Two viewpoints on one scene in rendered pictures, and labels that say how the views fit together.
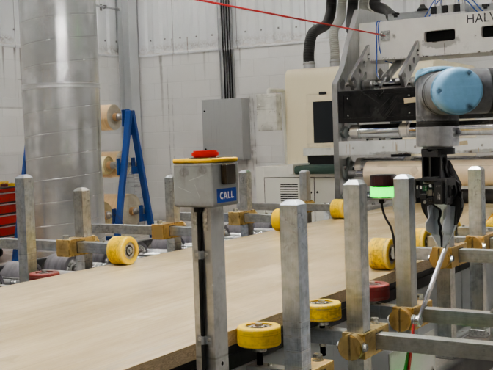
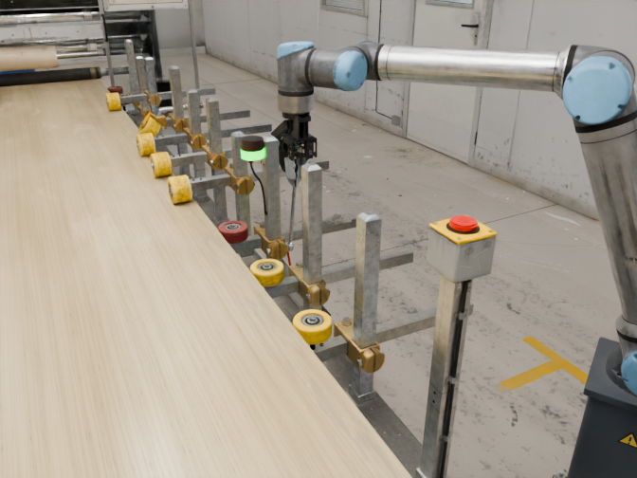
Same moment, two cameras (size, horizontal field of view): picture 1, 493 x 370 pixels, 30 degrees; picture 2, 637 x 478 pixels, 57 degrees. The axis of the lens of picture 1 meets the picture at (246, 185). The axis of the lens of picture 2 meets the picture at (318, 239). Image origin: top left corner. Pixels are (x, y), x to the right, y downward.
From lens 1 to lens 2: 143 cm
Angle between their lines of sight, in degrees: 60
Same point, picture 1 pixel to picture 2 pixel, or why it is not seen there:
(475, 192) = (215, 119)
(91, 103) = not seen: outside the picture
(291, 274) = (373, 275)
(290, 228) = (374, 239)
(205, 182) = (488, 254)
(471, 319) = not seen: hidden behind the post
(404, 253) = (275, 199)
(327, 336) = (278, 291)
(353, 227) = (317, 205)
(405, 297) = (276, 232)
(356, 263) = (318, 231)
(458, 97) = (357, 78)
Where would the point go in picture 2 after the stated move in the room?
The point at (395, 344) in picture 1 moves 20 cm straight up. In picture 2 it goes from (331, 278) to (332, 206)
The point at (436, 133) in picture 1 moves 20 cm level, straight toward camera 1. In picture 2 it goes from (307, 101) to (370, 116)
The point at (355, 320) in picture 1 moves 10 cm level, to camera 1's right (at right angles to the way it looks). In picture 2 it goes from (316, 274) to (336, 257)
